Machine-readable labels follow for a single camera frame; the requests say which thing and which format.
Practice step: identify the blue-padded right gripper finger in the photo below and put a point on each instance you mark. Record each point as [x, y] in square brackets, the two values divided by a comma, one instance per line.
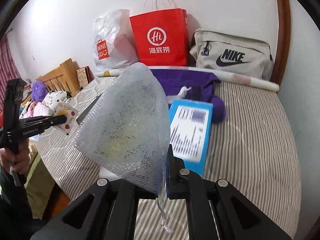
[174, 185]

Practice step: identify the fruit print pouch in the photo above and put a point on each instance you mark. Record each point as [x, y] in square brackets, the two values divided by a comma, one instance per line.
[62, 108]

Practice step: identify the translucent mesh bag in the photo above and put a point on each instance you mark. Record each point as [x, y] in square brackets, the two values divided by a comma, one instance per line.
[127, 131]

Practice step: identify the person's left hand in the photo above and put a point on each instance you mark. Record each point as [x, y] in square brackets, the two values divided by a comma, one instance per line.
[21, 160]

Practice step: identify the purple plush toy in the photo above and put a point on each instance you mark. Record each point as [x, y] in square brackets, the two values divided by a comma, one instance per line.
[38, 91]

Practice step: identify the white spotted plush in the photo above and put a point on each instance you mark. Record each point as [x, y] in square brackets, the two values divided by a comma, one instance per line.
[53, 98]

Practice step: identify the blue tissue pack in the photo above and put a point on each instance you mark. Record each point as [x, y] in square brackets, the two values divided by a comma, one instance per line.
[190, 127]

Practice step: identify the dark green rectangular box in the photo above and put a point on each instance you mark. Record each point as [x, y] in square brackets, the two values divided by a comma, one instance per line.
[83, 114]

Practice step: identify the striped mattress cover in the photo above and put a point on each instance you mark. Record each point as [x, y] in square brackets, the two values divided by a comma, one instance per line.
[254, 149]

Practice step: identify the brown patterned card box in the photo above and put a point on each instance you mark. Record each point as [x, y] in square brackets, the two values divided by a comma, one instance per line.
[84, 77]

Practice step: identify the purple cloth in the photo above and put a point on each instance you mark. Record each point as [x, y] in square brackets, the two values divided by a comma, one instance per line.
[202, 84]

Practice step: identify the rolled white patterned sheet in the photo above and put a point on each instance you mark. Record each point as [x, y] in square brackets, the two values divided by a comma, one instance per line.
[227, 77]

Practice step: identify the white Miniso plastic bag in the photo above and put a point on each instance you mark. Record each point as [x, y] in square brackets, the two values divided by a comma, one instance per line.
[113, 45]

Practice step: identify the beige Nike bag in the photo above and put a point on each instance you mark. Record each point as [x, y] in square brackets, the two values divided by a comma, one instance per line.
[229, 53]

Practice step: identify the red paper shopping bag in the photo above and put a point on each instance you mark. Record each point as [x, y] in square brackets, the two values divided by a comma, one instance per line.
[161, 37]

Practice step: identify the brown wooden door frame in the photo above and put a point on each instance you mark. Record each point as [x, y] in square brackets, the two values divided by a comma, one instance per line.
[283, 41]

